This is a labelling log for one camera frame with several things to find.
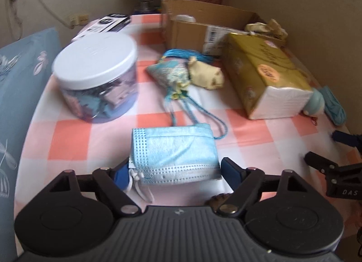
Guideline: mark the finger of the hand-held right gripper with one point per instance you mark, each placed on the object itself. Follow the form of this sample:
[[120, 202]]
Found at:
[[339, 178], [343, 137]]

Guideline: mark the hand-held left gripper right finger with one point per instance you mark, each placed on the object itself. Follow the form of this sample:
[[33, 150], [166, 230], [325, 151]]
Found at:
[[230, 173]]

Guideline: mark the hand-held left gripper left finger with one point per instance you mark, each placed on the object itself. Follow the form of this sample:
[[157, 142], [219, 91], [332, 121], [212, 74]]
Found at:
[[122, 175]]

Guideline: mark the teal knitted item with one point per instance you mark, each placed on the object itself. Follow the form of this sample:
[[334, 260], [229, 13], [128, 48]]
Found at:
[[333, 106]]

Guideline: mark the pale blue round plush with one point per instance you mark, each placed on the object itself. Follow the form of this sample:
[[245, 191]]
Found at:
[[315, 102]]

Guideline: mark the blue face mask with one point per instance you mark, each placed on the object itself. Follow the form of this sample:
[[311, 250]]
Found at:
[[172, 148]]

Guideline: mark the yellow cloth pouch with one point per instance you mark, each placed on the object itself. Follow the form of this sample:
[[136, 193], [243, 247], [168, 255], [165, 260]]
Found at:
[[206, 75]]

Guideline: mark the patterned sachet with blue tassel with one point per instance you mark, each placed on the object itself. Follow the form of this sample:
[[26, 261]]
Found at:
[[169, 73]]

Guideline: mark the cardboard box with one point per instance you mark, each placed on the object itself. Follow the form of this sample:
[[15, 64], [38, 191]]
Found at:
[[186, 32]]

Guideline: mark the brown furry item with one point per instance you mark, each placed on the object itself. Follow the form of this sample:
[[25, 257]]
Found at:
[[219, 200]]

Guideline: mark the orange checkered tablecloth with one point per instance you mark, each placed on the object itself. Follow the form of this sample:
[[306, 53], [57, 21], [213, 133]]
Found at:
[[254, 137]]

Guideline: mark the gold tissue pack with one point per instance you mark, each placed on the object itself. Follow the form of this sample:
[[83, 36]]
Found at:
[[260, 75]]

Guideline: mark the plastic jar with white lid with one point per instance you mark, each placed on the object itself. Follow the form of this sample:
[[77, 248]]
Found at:
[[93, 58]]

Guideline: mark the blue floral pillow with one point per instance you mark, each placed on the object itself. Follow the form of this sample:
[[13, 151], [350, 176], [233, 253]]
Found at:
[[17, 95]]

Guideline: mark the cream crumpled cloth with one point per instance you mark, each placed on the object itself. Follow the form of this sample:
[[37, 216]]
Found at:
[[265, 27]]

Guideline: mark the black and white carton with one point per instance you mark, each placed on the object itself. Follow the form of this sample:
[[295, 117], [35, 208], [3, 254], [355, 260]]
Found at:
[[110, 22]]

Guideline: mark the white plastic wrapper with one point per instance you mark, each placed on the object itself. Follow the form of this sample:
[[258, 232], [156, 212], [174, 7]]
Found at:
[[185, 19]]

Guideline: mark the wall power socket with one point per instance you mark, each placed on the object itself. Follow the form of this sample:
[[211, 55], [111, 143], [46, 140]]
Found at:
[[79, 20]]

